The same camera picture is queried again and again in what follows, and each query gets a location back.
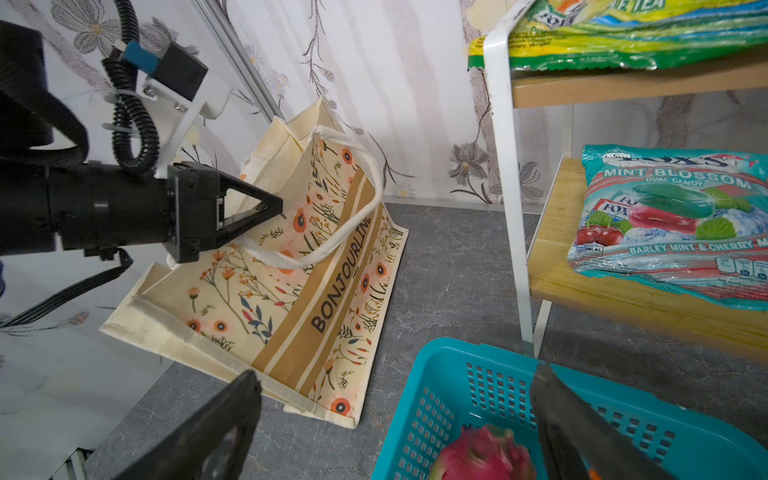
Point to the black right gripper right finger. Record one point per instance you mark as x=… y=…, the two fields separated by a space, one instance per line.
x=575 y=440

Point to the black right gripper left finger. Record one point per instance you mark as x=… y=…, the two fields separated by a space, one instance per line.
x=213 y=443

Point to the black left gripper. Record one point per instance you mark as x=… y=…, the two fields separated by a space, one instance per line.
x=97 y=207

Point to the floral canvas tote bag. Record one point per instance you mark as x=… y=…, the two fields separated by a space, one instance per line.
x=300 y=299

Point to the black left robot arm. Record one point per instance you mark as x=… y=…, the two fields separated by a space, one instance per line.
x=39 y=134

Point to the cherry mint candy bag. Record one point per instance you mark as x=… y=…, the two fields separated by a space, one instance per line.
x=683 y=221

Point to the green lemon candy bag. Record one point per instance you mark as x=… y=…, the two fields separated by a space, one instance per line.
x=637 y=35

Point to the teal plastic basket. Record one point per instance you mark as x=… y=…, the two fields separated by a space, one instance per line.
x=455 y=384

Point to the white wooden shelf rack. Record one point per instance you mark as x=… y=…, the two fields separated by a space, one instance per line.
x=541 y=275

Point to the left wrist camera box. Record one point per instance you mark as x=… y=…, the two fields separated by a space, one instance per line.
x=183 y=74

